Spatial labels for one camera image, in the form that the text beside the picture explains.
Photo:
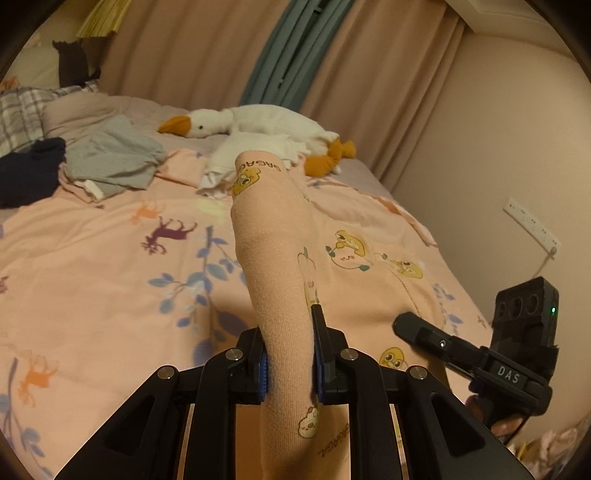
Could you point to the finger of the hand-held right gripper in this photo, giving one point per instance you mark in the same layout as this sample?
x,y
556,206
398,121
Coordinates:
x,y
434,341

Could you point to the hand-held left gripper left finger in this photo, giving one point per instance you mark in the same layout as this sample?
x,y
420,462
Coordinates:
x,y
262,374

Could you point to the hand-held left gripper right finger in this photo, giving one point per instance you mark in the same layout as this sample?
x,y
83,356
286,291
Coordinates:
x,y
319,364

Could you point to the pink cartoon print garment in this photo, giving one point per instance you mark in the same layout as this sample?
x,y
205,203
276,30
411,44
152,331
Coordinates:
x,y
277,277

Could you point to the person's right hand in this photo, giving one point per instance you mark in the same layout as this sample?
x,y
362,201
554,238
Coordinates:
x,y
505,422

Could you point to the white power strip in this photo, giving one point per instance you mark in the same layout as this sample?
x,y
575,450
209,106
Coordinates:
x,y
531,224

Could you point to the pink printed blanket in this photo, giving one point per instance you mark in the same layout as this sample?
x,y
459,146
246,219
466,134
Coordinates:
x,y
115,286

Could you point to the lavender bed sheet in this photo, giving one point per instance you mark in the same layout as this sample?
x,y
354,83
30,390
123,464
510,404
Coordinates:
x,y
364,181

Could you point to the white garment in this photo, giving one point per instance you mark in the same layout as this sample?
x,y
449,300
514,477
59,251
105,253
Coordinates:
x,y
249,147

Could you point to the white goose plush toy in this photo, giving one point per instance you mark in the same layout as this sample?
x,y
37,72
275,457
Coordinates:
x,y
272,121

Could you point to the grey garment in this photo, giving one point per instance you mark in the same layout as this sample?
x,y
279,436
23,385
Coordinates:
x,y
111,157

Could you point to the beige curtain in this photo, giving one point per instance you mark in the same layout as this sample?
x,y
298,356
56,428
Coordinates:
x,y
392,69

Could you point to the navy garment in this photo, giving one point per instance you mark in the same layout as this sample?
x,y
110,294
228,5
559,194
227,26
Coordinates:
x,y
27,175

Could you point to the teal curtain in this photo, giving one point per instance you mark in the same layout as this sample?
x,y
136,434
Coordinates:
x,y
295,41

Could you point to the plaid cloth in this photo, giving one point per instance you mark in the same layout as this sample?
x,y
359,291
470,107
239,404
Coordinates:
x,y
23,110

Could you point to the dark brown cloth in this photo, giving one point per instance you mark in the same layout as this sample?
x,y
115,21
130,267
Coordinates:
x,y
71,62

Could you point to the pale pillow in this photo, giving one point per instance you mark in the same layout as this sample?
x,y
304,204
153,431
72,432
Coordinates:
x,y
32,62

